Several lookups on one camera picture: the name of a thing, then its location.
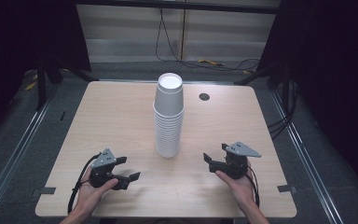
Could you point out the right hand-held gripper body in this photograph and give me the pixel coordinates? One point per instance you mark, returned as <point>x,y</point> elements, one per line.
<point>239,149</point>

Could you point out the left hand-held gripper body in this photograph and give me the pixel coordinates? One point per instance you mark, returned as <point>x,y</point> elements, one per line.
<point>103,160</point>

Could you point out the stack of white paper cups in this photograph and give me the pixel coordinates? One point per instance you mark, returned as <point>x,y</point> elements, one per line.
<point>168,124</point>

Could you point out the person's right hand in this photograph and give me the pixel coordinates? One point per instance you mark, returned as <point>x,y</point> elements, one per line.
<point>242,189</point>

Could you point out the person's left hand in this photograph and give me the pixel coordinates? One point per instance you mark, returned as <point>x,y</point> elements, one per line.
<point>88,194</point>

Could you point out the grey tape piece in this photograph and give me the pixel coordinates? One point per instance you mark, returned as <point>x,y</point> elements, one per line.
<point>286,188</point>
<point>45,190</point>

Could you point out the black metal stand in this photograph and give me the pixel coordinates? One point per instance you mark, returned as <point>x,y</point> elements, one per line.
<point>279,77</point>
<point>41,87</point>

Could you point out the yellow tape strip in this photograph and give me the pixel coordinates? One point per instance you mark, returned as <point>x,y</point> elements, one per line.
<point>30,86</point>
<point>209,62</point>

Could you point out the dark curtain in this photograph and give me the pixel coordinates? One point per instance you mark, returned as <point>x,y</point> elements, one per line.
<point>18,46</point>
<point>332,77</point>

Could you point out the black overhead bar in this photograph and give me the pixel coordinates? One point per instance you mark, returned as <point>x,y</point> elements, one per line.
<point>180,6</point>

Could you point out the metal floor rail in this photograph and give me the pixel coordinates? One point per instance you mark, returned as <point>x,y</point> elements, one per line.
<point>304,155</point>
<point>18,143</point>

